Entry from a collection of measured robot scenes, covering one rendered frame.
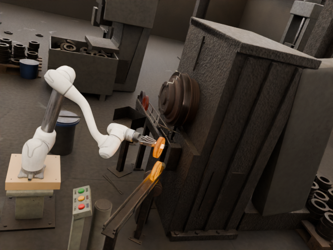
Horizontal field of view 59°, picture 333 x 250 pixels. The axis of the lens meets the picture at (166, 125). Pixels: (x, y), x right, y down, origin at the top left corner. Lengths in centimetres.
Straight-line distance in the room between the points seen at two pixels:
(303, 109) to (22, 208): 233
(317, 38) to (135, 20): 276
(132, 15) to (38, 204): 328
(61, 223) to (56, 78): 123
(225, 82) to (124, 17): 306
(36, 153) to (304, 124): 209
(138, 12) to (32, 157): 320
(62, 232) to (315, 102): 226
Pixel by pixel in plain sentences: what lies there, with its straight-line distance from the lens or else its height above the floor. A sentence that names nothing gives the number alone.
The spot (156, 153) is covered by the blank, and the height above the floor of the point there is 90.
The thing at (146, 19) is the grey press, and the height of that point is 140.
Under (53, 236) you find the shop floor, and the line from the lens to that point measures 263.
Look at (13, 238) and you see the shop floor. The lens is 263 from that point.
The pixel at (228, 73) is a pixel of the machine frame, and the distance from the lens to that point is 206.
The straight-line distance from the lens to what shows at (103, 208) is 211.
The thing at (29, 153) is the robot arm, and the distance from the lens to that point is 237.
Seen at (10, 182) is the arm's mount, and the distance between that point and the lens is 245.
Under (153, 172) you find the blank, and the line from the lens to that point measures 216.
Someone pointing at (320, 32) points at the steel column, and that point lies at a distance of 501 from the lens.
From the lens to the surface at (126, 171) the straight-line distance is 337.
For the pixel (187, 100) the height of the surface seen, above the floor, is 120.
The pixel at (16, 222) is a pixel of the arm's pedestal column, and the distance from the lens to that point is 271.
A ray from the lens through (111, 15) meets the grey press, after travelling 482.
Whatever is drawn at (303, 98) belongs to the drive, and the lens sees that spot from 246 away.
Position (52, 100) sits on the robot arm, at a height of 98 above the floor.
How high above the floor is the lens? 195
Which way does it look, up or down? 25 degrees down
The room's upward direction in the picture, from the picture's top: 16 degrees clockwise
